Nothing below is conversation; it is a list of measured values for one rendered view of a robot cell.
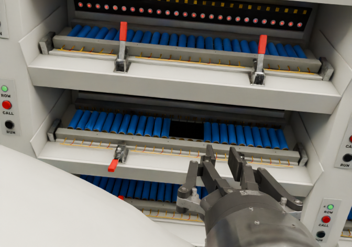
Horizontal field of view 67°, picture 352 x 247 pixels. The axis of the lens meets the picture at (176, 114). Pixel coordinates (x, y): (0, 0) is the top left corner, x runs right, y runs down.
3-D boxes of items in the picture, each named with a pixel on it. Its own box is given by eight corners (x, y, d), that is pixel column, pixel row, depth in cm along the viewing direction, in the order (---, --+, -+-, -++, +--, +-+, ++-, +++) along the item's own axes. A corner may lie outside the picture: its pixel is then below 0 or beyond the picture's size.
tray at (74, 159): (306, 197, 60) (324, 171, 54) (41, 170, 61) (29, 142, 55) (285, 134, 75) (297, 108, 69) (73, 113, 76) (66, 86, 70)
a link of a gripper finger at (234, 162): (238, 161, 37) (243, 162, 37) (229, 146, 44) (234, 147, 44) (234, 181, 38) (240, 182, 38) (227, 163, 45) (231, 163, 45)
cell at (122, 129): (131, 119, 69) (125, 137, 64) (124, 118, 69) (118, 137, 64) (130, 114, 68) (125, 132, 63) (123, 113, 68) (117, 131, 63)
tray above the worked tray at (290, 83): (331, 114, 53) (369, 52, 44) (33, 85, 54) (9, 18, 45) (302, 63, 69) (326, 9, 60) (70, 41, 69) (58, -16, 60)
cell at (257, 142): (257, 131, 69) (262, 151, 64) (250, 131, 69) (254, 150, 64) (259, 127, 67) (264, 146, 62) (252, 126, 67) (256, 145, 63)
